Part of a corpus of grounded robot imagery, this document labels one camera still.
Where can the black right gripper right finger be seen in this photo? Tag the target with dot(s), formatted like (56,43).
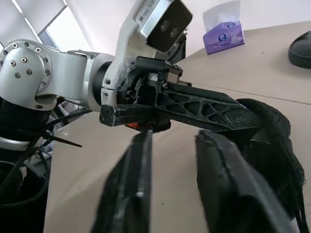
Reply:
(233,194)

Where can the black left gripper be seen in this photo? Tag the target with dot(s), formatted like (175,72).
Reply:
(143,97)

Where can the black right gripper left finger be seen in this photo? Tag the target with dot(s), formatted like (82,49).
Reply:
(126,194)

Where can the purple tissue box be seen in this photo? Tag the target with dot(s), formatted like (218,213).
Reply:
(223,36)

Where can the black robot torso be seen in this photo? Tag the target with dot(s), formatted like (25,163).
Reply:
(19,213)

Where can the black rounded object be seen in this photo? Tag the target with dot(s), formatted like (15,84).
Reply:
(301,52)

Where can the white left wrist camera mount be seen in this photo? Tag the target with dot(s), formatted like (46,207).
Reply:
(126,36)

